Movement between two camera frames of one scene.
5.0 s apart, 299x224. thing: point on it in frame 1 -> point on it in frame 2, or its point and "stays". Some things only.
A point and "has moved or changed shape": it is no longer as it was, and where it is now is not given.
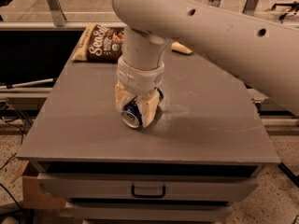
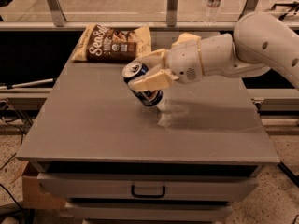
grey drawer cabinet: [201, 153] stays
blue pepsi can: [132, 115] has moved or changed shape
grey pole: [21, 84] stays
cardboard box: [33, 199] stays
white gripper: [140, 79] -> [183, 61]
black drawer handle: [148, 196] stays
